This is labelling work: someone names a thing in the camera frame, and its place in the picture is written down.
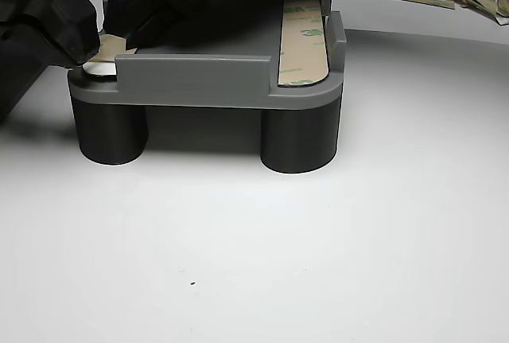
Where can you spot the white adhesive tape layer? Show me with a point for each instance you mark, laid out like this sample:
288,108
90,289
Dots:
101,69

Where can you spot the tan 3M protective film strip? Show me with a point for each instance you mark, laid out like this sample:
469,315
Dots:
302,52
113,46

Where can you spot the tan peeled film piece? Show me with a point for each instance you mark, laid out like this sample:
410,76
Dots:
477,2
503,1

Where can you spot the grey plastic fixture with legs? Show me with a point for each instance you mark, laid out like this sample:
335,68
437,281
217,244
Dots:
199,76

